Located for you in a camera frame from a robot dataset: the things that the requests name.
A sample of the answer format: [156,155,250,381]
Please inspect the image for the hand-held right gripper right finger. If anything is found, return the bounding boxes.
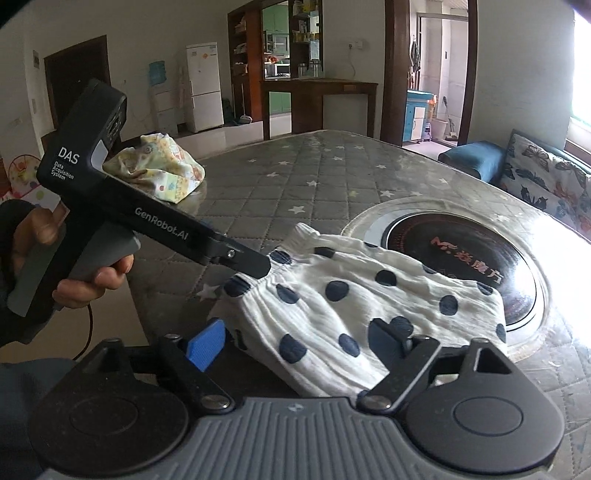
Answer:
[358,318,527,414]

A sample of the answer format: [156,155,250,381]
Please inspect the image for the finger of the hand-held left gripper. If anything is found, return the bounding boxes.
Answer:
[210,233,272,280]

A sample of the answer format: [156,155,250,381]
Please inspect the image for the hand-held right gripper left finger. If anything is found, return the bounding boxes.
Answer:
[60,318,236,411]

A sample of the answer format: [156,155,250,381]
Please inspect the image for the white navy polka-dot pants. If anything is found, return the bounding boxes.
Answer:
[208,223,509,398]

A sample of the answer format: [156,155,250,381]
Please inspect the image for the person's left forearm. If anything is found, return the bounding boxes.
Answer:
[0,198,33,349]

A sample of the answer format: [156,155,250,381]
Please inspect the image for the person's left hand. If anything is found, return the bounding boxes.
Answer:
[10,208,136,311]

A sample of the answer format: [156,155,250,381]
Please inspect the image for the colourful baby play fence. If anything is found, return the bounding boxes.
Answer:
[0,154,61,208]

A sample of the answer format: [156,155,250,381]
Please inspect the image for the colourful printed baby garment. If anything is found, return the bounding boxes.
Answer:
[102,133,206,205]

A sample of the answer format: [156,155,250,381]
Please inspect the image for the dark wooden door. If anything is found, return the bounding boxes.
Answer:
[44,34,112,134]

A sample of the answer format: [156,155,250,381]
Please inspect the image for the water dispenser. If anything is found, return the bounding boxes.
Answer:
[148,60,178,137]

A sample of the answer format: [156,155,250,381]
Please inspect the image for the white fridge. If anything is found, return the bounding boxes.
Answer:
[185,42,225,134]

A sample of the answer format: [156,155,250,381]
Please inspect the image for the dark wooden counter table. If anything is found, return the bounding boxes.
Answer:
[261,78,379,141]

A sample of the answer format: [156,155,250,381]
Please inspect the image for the dark wooden shelf cabinet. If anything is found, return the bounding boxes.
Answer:
[227,0,324,121]

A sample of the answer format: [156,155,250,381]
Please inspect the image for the person's leg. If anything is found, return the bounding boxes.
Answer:
[0,360,90,480]

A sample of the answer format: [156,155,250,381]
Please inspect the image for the blue sofa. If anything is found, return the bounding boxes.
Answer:
[438,129,591,185]

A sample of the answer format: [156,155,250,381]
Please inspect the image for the blue small cabinet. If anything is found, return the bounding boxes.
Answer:
[406,90,437,143]

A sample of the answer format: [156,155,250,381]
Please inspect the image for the butterfly print cushion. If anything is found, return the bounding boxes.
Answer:
[496,133,591,245]

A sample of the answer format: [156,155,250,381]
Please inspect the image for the floor mop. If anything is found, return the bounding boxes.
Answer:
[442,96,458,140]

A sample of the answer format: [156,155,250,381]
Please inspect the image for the window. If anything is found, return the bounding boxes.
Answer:
[566,9,591,144]

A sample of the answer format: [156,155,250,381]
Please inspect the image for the black cable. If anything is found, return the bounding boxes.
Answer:
[69,307,93,365]

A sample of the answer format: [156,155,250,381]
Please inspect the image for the dark wooden door frame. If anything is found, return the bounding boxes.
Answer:
[381,0,478,146]

